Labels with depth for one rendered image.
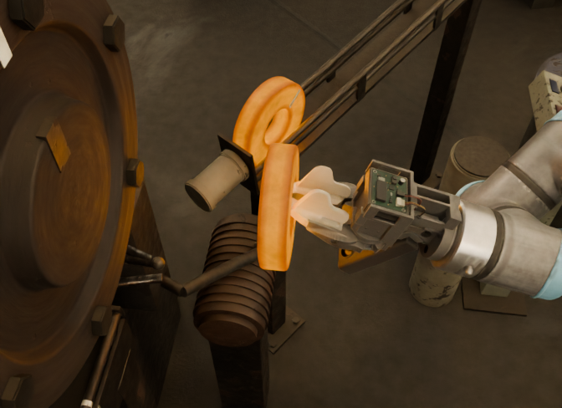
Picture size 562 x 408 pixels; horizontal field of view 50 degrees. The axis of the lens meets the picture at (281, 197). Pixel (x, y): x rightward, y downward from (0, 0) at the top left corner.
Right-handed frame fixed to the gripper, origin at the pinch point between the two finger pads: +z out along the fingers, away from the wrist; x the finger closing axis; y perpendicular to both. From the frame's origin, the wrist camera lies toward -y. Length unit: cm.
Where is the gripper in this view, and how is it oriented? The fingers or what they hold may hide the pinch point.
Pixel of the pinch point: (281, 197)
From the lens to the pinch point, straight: 72.6
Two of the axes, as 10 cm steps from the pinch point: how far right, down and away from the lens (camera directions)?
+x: -1.3, 7.7, -6.2
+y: 2.9, -5.7, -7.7
